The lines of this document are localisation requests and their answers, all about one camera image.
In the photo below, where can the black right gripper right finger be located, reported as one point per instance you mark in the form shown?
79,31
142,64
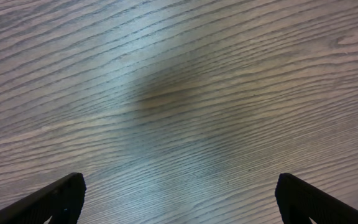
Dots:
301,203

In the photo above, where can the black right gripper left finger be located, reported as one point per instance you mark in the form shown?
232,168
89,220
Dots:
60,202

